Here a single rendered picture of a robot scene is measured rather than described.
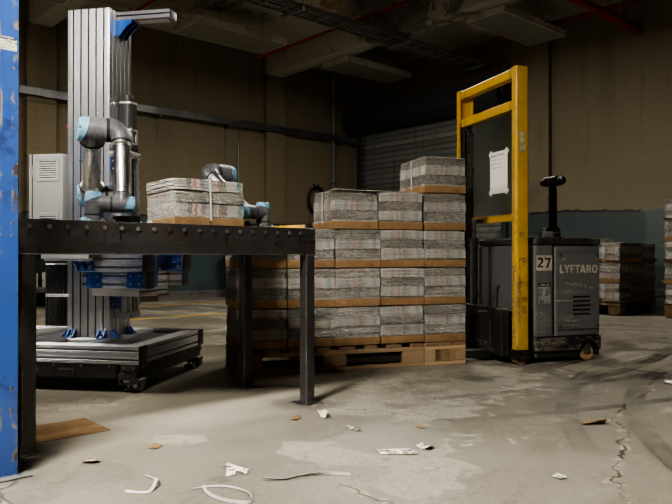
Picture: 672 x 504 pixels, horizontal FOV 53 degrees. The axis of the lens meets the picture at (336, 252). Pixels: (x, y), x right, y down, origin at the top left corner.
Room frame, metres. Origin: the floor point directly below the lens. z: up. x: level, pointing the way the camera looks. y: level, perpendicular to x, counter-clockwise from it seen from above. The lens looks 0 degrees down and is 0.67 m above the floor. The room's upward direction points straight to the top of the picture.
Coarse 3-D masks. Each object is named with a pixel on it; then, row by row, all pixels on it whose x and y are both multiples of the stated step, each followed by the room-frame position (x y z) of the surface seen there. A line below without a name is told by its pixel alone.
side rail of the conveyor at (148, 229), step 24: (24, 240) 2.28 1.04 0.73; (48, 240) 2.33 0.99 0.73; (72, 240) 2.39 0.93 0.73; (96, 240) 2.44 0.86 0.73; (120, 240) 2.50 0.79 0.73; (144, 240) 2.57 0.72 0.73; (168, 240) 2.63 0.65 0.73; (192, 240) 2.70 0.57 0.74; (216, 240) 2.78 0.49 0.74; (240, 240) 2.85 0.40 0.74; (264, 240) 2.94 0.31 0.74; (288, 240) 3.02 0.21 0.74; (312, 240) 3.12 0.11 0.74
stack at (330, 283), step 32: (256, 256) 3.84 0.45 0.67; (288, 256) 3.90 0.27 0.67; (320, 256) 3.96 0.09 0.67; (352, 256) 4.03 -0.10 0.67; (384, 256) 4.10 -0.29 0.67; (416, 256) 4.17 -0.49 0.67; (256, 288) 3.84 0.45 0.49; (288, 288) 3.90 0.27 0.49; (320, 288) 3.97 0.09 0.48; (352, 288) 4.03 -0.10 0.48; (384, 288) 4.09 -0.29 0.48; (416, 288) 4.16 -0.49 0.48; (256, 320) 3.85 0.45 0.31; (288, 320) 3.91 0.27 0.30; (320, 320) 3.97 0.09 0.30; (352, 320) 4.03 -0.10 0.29; (384, 320) 4.10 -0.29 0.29; (416, 320) 4.16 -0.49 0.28; (256, 352) 3.97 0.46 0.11; (288, 352) 4.04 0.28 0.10; (320, 352) 3.96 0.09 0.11; (352, 352) 4.03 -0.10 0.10; (416, 352) 4.16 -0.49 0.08
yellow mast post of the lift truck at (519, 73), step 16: (512, 80) 4.22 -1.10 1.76; (512, 96) 4.22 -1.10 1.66; (512, 112) 4.22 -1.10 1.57; (512, 128) 4.22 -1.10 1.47; (512, 144) 4.22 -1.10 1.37; (512, 160) 4.22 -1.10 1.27; (512, 176) 4.22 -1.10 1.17; (512, 192) 4.22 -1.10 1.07; (512, 208) 4.22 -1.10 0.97; (512, 224) 4.22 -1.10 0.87; (512, 240) 4.22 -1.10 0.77; (512, 256) 4.22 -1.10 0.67; (512, 272) 4.22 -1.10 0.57; (512, 288) 4.22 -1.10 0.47; (512, 304) 4.22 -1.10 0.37; (512, 320) 4.22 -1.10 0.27; (512, 336) 4.22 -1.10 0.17
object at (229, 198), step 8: (216, 184) 3.25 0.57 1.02; (224, 184) 3.27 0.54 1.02; (232, 184) 3.30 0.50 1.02; (240, 184) 3.33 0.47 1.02; (216, 192) 3.25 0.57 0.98; (224, 192) 3.27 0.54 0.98; (232, 192) 3.30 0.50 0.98; (240, 192) 3.33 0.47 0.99; (216, 200) 3.24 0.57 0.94; (224, 200) 3.27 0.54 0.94; (232, 200) 3.30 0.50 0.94; (240, 200) 3.33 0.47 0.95; (216, 208) 3.24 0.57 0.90; (224, 208) 3.27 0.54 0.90; (232, 208) 3.30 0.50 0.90; (240, 208) 3.33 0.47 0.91; (216, 216) 3.24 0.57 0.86; (224, 216) 3.27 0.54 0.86; (232, 216) 3.30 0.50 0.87; (240, 216) 3.33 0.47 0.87
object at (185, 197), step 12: (168, 180) 3.14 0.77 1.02; (180, 180) 3.12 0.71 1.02; (192, 180) 3.16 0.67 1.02; (204, 180) 3.20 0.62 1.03; (156, 192) 3.23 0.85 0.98; (168, 192) 3.14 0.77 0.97; (180, 192) 3.12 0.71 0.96; (192, 192) 3.16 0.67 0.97; (204, 192) 3.20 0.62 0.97; (156, 204) 3.25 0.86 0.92; (168, 204) 3.16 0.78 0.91; (180, 204) 3.12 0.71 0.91; (192, 204) 3.16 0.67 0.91; (156, 216) 3.25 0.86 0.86; (168, 216) 3.15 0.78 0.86; (192, 216) 3.16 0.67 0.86; (204, 216) 3.20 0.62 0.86
